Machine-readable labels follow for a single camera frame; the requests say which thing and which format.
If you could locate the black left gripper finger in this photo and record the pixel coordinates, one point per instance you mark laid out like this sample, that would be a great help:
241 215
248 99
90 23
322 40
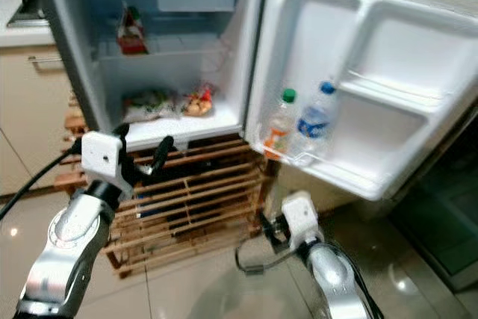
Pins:
162 153
122 131

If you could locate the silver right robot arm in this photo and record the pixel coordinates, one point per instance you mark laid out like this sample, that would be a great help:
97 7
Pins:
336 282

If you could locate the clear fridge shelf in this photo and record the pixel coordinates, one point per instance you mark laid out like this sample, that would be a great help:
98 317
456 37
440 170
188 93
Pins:
179 50

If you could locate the dark grey small fridge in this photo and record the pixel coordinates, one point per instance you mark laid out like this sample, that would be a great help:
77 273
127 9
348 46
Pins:
63 35

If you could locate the white lined fridge door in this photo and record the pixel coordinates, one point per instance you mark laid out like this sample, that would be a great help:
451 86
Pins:
381 42

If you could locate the green vegetable bag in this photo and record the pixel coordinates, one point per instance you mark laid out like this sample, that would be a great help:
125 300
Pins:
151 104

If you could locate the wooden slatted rack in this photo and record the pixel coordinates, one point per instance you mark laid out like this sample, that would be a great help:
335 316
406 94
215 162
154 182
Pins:
194 207

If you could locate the red orange food package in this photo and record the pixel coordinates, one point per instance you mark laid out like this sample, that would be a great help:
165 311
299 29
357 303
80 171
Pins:
199 101

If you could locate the cream kitchen cabinet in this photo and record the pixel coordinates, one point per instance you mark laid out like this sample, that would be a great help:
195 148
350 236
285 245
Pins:
30 117

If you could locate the red snack bag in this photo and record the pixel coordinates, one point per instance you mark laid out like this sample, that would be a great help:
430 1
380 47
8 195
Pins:
132 33

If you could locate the green capped drink bottle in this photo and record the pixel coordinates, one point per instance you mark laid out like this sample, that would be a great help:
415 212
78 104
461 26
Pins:
279 126

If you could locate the blue capped water bottle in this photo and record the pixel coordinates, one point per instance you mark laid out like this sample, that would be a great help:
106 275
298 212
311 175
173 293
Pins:
315 119

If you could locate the stainless steel gas hob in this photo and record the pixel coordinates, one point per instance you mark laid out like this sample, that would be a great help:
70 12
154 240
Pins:
28 11

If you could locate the glass sliding door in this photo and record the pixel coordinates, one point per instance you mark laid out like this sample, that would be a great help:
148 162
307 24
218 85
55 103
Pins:
437 214

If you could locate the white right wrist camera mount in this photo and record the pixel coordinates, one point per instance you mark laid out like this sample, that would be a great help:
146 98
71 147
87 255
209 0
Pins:
302 216

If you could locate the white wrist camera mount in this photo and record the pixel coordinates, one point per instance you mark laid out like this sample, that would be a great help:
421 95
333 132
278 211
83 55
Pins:
302 216
104 158

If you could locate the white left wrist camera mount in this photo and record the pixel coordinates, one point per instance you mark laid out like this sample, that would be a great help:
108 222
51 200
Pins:
104 158

